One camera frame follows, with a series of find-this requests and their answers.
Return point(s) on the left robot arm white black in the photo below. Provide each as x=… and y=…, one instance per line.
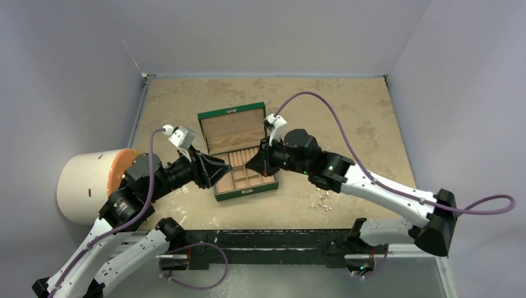
x=91, y=271

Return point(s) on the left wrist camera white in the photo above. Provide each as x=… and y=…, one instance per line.
x=181, y=137

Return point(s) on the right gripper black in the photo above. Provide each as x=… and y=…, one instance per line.
x=265, y=158

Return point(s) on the white cylinder orange yellow face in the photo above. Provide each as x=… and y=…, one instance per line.
x=87, y=180

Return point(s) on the green jewelry box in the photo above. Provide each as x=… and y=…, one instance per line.
x=233, y=128

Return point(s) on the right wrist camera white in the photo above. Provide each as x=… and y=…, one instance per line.
x=277, y=125

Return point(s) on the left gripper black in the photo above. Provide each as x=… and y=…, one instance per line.
x=216, y=168

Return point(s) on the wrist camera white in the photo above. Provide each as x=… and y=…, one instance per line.
x=181, y=137
x=277, y=125

